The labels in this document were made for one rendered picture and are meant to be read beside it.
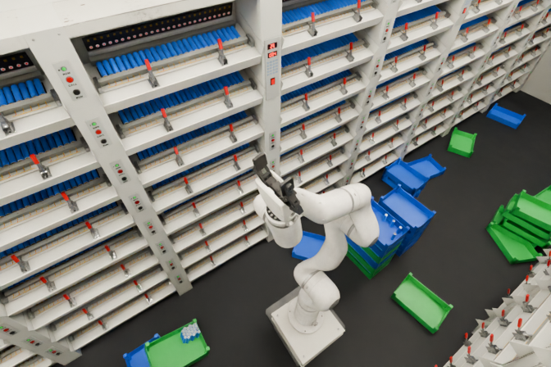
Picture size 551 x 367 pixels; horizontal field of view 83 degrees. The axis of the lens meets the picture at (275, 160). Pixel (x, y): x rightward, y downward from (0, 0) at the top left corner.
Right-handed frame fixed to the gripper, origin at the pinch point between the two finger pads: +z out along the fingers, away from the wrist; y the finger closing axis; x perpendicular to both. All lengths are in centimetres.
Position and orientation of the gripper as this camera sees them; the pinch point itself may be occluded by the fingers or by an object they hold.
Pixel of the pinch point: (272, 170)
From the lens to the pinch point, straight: 64.7
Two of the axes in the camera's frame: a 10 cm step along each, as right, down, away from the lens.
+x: 7.7, -5.6, 3.1
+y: -6.2, -5.6, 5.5
